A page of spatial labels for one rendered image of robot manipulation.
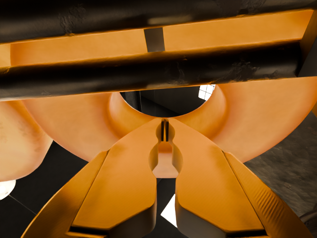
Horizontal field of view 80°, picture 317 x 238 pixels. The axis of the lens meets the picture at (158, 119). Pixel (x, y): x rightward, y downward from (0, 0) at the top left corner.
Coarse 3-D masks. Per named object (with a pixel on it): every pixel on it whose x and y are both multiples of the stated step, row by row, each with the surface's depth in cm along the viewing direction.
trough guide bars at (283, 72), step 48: (0, 0) 5; (48, 0) 5; (96, 0) 4; (144, 0) 4; (192, 0) 4; (240, 0) 4; (288, 0) 4; (192, 48) 6; (240, 48) 6; (288, 48) 5; (0, 96) 7; (48, 96) 7
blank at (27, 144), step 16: (0, 48) 10; (0, 64) 9; (0, 112) 10; (16, 112) 10; (0, 128) 11; (16, 128) 11; (32, 128) 11; (0, 144) 12; (16, 144) 12; (32, 144) 12; (48, 144) 14; (0, 160) 14; (16, 160) 13; (32, 160) 13; (0, 176) 15; (16, 176) 15
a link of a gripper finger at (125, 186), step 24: (120, 144) 10; (144, 144) 10; (120, 168) 8; (144, 168) 8; (96, 192) 7; (120, 192) 7; (144, 192) 7; (96, 216) 6; (120, 216) 6; (144, 216) 7
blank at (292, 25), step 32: (128, 32) 7; (160, 32) 7; (192, 32) 7; (224, 32) 7; (256, 32) 7; (288, 32) 7; (64, 96) 9; (96, 96) 9; (224, 96) 10; (256, 96) 9; (288, 96) 9; (64, 128) 11; (96, 128) 11; (128, 128) 13; (192, 128) 13; (224, 128) 11; (256, 128) 11; (288, 128) 11; (160, 160) 14
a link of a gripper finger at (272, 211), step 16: (240, 176) 8; (256, 176) 8; (256, 192) 7; (272, 192) 7; (256, 208) 7; (272, 208) 7; (288, 208) 7; (272, 224) 6; (288, 224) 6; (304, 224) 6
